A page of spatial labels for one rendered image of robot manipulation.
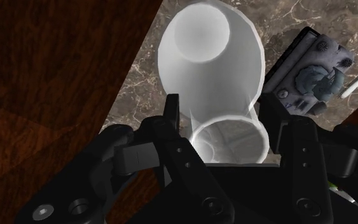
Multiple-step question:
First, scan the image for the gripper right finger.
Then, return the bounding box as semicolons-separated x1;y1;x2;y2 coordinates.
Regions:
258;92;358;224

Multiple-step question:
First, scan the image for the translucent white vase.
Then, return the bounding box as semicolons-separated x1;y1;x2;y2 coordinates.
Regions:
157;0;271;165

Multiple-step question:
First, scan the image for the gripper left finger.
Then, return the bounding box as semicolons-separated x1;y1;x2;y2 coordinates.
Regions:
14;94;236;224

